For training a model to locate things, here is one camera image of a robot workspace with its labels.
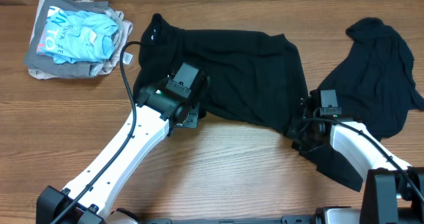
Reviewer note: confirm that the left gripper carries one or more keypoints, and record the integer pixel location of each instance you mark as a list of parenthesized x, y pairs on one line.
[(192, 119)]

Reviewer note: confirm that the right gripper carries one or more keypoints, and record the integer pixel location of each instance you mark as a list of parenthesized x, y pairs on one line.
[(294, 138)]

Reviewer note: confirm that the black t-shirt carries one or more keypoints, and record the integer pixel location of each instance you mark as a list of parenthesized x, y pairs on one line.
[(254, 77)]

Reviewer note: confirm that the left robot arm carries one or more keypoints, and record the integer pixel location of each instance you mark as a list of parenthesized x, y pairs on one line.
[(160, 107)]

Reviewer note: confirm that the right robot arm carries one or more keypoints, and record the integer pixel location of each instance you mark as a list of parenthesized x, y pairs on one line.
[(343, 150)]

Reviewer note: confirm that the dark navy garment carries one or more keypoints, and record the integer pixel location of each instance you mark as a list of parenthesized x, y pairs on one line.
[(373, 84)]

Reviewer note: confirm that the beige folded garment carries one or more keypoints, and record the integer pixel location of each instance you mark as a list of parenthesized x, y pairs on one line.
[(116, 56)]

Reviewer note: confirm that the light blue folded t-shirt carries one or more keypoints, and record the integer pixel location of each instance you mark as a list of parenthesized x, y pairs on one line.
[(80, 36)]

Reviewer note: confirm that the grey folded t-shirt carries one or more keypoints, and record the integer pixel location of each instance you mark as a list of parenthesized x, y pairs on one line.
[(49, 65)]

